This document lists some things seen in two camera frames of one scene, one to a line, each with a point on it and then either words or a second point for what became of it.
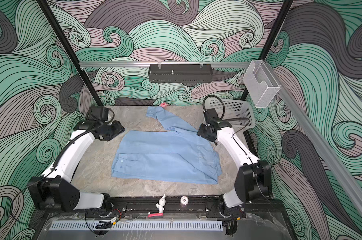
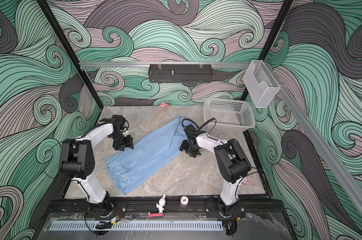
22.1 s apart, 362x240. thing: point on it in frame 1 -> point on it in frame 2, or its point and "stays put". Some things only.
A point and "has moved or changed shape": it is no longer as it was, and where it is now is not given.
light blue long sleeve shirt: (182, 155) has moved or changed shape
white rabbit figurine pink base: (160, 205) stays put
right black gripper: (201, 131) -> (183, 146)
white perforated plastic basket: (239, 113) stays put
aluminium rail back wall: (122, 64) stays put
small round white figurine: (184, 200) stays put
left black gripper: (119, 128) -> (129, 143)
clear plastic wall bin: (260, 84) stays put
